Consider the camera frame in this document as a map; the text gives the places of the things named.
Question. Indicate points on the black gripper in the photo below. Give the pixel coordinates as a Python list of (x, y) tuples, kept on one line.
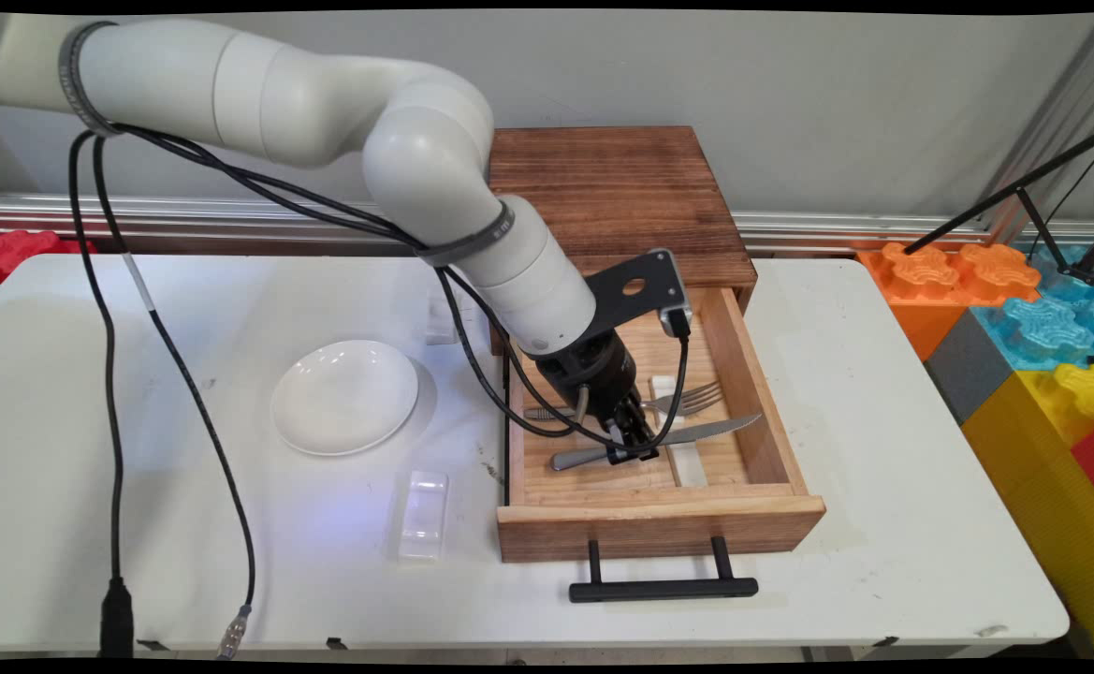
[(593, 374)]

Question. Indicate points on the serrated silver table knife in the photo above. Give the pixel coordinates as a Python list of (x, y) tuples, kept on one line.
[(715, 431)]

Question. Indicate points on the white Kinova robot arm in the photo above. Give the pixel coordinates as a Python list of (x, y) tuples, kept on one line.
[(322, 103)]

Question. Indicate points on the white ceramic cutlery rest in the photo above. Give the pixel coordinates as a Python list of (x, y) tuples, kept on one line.
[(690, 466), (663, 386)]

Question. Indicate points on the silver metal fork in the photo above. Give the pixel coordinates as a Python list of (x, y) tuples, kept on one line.
[(687, 401)]

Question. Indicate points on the light wooden drawer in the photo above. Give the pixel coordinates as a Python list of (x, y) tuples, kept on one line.
[(659, 529)]

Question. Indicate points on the clear plastic rectangular holder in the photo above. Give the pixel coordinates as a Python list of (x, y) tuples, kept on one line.
[(423, 515)]

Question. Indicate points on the dark wooden cabinet top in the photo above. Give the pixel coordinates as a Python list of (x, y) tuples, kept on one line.
[(603, 197)]

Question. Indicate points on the round white plate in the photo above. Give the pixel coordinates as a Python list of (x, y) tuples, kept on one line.
[(345, 398)]

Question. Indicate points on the orange foam block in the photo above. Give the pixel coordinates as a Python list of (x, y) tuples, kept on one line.
[(930, 281)]

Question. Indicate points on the grey foam block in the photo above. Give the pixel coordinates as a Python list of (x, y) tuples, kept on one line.
[(968, 370)]

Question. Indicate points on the yellow foam block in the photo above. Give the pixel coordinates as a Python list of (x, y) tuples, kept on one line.
[(1033, 468)]

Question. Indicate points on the blue foam block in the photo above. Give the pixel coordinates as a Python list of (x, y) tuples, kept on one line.
[(1042, 328)]

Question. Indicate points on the black tripod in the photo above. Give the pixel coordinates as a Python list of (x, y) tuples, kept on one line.
[(1024, 187)]

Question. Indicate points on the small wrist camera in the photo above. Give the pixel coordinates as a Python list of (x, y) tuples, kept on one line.
[(676, 320)]

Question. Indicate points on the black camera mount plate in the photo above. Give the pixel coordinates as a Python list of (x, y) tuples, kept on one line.
[(631, 285)]

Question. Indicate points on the aluminium wall rail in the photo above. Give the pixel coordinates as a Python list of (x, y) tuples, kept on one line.
[(837, 229)]

